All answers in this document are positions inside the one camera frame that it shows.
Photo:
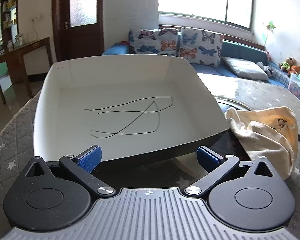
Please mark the wooden shelf cabinet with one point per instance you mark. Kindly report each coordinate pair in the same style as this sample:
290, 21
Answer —
8, 10

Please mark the white printed cloth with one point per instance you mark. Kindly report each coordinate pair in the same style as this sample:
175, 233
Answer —
262, 140

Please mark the butterfly print cushion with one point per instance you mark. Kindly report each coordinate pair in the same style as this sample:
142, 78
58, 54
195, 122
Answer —
200, 47
152, 42

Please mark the dark wooden side table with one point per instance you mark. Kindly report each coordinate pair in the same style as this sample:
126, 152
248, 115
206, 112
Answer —
27, 47

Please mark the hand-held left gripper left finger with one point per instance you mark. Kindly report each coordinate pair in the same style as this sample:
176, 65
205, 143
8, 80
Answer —
90, 157

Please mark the blue sofa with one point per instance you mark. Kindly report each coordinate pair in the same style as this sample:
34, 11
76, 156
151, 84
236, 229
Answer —
240, 48

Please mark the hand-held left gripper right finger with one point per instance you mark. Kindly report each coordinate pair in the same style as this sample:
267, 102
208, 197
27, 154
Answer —
207, 157

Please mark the grey white plush toy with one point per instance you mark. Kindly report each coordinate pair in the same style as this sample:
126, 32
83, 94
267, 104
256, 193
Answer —
265, 67

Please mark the wooden door with frosted glass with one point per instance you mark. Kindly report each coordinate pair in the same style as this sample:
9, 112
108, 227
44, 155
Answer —
62, 45

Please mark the grey quilted star table cover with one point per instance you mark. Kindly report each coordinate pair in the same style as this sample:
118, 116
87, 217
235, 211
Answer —
12, 135

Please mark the white wall socket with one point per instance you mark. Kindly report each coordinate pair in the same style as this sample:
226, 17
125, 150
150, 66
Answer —
37, 18

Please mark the green artificial plant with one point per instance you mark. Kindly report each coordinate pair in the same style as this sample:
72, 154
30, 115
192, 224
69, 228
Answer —
269, 27

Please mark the white cardboard box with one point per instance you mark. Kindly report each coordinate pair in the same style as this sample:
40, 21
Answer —
115, 80

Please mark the grey pillow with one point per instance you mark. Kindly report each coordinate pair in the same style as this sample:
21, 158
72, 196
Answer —
245, 66

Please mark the clear plastic storage bin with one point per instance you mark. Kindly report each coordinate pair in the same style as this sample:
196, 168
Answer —
298, 87

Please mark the orange green plush toy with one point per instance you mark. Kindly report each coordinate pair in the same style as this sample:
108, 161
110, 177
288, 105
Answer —
290, 66

